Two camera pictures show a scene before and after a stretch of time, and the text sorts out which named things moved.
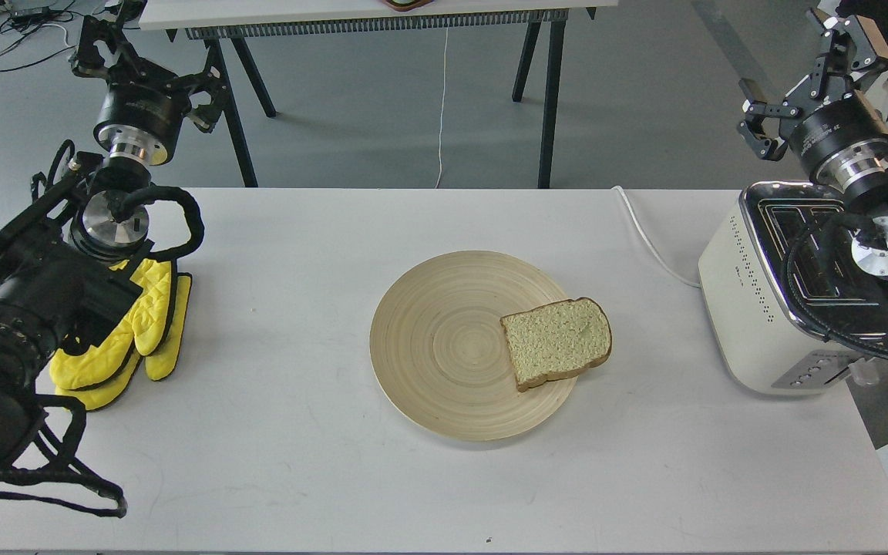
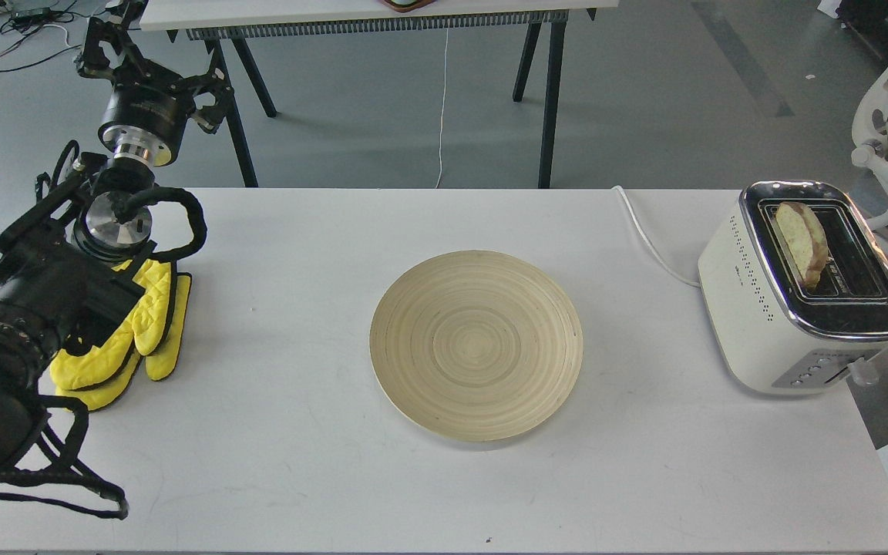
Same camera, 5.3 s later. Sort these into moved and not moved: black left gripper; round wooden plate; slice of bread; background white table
Moved: slice of bread
Not moved: round wooden plate; black left gripper; background white table
